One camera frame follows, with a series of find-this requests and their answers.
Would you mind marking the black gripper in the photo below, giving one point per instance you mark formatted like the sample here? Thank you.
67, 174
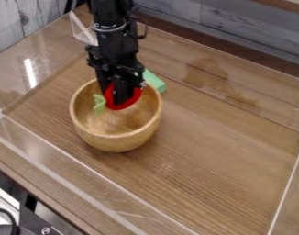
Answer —
114, 59

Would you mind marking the red plush tomato toy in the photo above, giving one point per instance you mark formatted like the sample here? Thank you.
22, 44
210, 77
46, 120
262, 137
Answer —
117, 97

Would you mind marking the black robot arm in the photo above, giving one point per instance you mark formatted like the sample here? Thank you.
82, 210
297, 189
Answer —
113, 13

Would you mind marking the green rectangular block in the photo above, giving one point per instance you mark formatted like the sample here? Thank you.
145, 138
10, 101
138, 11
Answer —
147, 78

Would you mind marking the wooden bowl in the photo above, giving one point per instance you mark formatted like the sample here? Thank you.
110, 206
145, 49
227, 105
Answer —
115, 130

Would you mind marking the clear acrylic corner bracket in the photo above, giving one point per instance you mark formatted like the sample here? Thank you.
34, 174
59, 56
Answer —
82, 33

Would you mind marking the black table leg bracket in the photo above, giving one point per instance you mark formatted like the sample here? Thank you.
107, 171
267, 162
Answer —
32, 224

